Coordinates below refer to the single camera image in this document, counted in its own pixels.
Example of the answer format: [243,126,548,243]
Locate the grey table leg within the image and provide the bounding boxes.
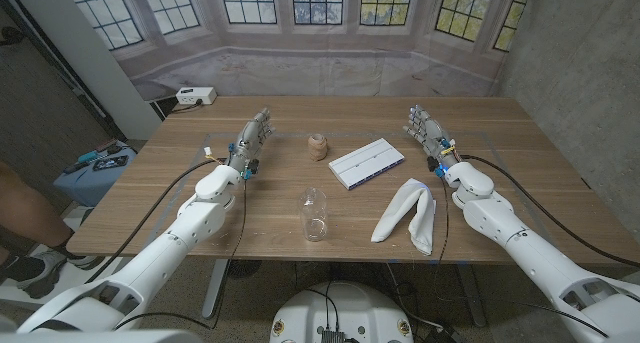
[457,263,487,328]
[201,259,230,320]

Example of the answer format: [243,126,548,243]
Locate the white power strip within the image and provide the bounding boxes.
[175,86,218,106]

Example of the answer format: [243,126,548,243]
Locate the printed window backdrop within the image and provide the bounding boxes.
[62,0,534,102]

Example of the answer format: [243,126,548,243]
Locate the white flat box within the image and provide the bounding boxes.
[328,137,406,191]

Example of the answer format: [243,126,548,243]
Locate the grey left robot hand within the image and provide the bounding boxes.
[227,107,276,173]

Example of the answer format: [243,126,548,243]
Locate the person's leg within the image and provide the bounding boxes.
[0,160,76,264]

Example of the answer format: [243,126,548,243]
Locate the clear plastic bottle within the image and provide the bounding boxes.
[298,186,329,243]

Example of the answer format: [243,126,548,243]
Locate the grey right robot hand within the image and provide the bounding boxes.
[403,105,460,172]

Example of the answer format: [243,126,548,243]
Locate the white folded cloth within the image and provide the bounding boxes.
[370,177,437,257]

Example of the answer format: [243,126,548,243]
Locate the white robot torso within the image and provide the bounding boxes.
[269,281,415,343]

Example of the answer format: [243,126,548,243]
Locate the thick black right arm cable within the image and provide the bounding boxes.
[460,154,640,268]

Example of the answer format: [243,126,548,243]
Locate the blue stool with tools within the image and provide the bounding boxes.
[52,141,138,208]

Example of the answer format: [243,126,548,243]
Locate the grey sneaker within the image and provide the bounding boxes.
[0,247,106,300]

